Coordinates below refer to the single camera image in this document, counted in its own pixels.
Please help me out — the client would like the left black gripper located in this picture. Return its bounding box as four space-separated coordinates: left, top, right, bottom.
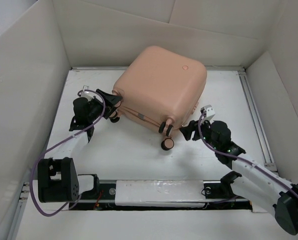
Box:
87 90 121 122

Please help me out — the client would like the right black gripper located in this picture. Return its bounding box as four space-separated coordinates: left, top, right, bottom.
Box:
179 116 219 151

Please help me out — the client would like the pink hard-shell suitcase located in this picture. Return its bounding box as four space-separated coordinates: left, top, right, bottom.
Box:
110 46 207 151

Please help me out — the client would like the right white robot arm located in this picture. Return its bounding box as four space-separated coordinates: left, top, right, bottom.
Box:
180 120 298 236

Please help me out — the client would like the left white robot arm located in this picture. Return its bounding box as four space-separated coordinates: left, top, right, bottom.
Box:
37 89 122 203

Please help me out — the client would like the white foam cover block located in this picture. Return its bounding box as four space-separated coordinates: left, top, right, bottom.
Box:
114 180 206 208

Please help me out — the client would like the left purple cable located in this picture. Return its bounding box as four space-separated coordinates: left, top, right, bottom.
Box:
30 89 107 216

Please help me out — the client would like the purple cable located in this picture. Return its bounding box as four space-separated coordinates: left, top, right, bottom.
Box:
198 111 298 231
30 89 107 216

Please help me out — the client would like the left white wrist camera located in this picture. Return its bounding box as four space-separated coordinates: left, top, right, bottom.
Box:
77 85 93 101

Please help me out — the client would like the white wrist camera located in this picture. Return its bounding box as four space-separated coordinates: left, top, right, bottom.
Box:
77 85 93 101
200 105 216 123

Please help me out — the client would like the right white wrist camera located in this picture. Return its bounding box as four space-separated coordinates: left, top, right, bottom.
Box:
200 105 216 123

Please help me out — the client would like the aluminium frame rail right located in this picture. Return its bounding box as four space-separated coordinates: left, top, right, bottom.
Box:
238 67 275 165

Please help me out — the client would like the aluminium frame rail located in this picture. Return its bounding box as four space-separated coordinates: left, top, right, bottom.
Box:
238 67 275 165
7 182 30 240

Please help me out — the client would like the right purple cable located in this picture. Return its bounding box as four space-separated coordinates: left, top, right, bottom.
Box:
198 111 298 231

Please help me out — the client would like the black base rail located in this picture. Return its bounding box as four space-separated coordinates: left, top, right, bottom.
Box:
69 180 253 211

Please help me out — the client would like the aluminium frame rail left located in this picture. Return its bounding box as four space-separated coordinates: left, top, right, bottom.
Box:
7 182 30 240

